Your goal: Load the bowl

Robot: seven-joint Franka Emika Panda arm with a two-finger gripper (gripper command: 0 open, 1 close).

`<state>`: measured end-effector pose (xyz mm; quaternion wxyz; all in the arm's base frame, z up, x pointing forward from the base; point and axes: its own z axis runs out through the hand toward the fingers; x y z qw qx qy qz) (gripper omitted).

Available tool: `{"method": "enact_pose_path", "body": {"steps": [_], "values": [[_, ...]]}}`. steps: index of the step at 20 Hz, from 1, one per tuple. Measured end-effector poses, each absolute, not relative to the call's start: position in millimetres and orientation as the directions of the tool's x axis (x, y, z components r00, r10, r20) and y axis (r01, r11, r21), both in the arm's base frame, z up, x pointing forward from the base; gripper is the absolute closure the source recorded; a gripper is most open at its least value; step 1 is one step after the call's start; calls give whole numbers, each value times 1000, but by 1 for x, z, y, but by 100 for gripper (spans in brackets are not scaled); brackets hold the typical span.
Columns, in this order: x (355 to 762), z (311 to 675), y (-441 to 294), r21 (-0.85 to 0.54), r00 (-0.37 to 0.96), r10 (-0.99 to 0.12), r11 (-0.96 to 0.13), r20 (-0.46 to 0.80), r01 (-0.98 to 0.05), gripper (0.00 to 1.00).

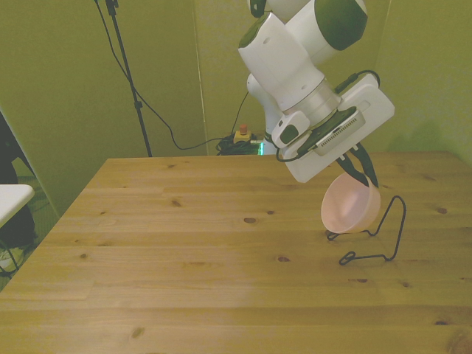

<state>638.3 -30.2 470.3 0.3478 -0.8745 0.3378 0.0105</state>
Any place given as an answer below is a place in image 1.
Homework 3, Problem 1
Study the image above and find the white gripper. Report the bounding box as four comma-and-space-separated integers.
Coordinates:
282, 74, 395, 187

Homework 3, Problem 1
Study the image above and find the pink bowl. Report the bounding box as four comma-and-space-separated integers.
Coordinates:
320, 173, 381, 235

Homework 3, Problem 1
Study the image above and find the yellow emergency stop button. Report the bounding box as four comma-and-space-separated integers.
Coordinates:
234, 124, 256, 145

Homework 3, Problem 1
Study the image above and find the black tripod stand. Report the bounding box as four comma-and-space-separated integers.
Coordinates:
105, 0, 154, 158

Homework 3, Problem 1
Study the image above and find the white side table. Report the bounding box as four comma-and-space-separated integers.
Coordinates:
0, 184, 36, 229

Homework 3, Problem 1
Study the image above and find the black board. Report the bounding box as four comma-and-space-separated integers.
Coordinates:
0, 109, 30, 186

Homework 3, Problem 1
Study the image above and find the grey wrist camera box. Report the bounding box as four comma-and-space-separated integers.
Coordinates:
313, 111, 367, 158

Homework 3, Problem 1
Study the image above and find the black wire bowl stand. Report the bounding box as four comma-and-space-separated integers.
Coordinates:
325, 195, 407, 266

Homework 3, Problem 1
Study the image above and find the coiled black cable bundle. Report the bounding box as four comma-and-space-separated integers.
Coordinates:
215, 135, 260, 156

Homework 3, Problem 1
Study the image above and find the long black cable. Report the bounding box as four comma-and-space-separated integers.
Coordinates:
94, 0, 251, 151

